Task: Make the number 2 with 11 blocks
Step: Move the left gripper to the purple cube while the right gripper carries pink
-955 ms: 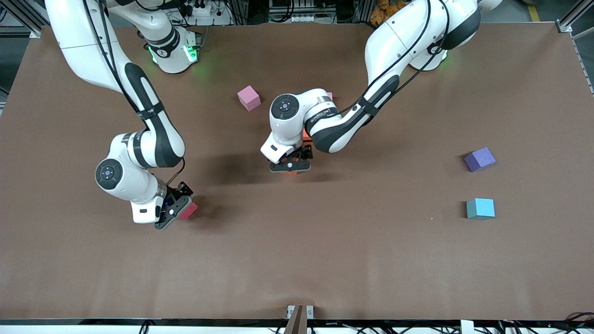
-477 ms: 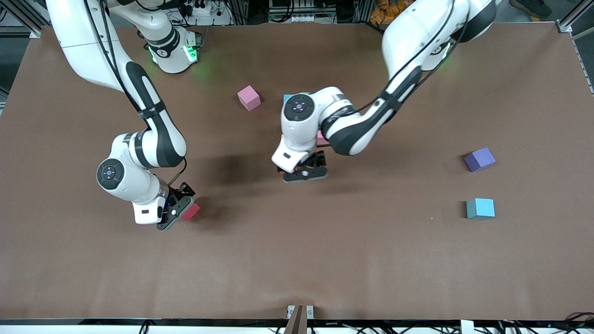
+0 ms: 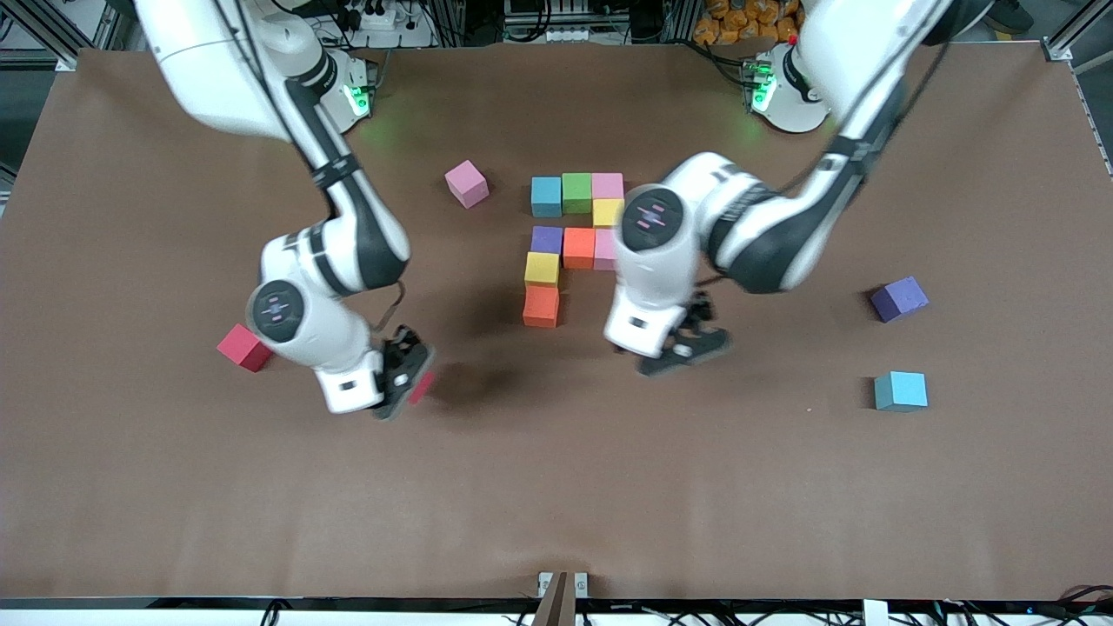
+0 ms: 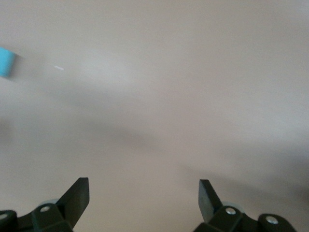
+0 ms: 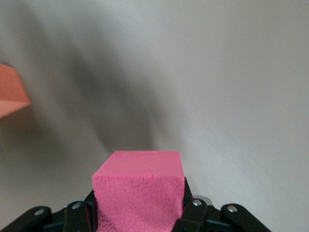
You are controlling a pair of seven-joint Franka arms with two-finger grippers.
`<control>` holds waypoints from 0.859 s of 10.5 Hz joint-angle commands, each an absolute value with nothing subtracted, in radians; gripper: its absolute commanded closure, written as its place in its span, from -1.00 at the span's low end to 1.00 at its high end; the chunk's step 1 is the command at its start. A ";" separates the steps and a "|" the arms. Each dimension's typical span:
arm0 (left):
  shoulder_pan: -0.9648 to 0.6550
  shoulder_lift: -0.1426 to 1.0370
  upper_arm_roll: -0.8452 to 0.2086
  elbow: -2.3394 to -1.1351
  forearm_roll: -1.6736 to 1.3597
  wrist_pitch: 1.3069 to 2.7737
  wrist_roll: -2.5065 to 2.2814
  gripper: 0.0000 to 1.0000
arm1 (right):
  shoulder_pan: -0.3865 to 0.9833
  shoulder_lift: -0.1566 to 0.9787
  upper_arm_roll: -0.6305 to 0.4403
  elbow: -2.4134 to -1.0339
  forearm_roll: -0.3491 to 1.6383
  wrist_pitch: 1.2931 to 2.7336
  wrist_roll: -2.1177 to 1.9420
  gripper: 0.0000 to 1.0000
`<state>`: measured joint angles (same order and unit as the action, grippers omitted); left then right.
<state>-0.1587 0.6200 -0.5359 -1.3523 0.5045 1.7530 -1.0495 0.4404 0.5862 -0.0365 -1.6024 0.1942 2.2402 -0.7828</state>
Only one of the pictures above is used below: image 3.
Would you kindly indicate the red foam cube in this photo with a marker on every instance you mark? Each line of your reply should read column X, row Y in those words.
column 423, row 389
column 243, row 348

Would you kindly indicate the pink foam cube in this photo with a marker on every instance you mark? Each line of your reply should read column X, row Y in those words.
column 467, row 183
column 603, row 250
column 607, row 185

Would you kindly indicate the orange foam cube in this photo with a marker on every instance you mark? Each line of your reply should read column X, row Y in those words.
column 578, row 248
column 541, row 306

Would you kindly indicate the yellow foam cube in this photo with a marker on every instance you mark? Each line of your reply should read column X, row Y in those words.
column 607, row 211
column 542, row 269

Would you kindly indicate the purple foam cube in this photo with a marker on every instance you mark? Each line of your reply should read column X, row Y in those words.
column 546, row 240
column 899, row 298

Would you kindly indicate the green foam cube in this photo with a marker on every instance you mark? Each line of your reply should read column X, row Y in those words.
column 576, row 192

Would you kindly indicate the blue foam cube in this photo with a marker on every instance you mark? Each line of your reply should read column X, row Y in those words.
column 901, row 390
column 546, row 196

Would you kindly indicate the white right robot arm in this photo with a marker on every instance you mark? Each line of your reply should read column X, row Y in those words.
column 276, row 310

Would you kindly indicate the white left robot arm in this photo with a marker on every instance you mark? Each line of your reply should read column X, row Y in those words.
column 654, row 217

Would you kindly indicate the paper table cover sheet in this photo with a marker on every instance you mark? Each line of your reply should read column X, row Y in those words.
column 556, row 478

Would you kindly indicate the small white box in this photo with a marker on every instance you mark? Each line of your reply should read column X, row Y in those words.
column 876, row 613

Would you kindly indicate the grey electronics unit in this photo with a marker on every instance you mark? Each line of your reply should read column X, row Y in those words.
column 556, row 17

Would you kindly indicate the white power strip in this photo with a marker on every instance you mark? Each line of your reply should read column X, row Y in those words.
column 378, row 17

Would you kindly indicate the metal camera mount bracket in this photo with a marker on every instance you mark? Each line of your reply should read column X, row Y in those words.
column 563, row 596

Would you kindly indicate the aluminium frame profile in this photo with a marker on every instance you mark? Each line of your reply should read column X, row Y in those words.
column 52, row 26
column 1074, row 35

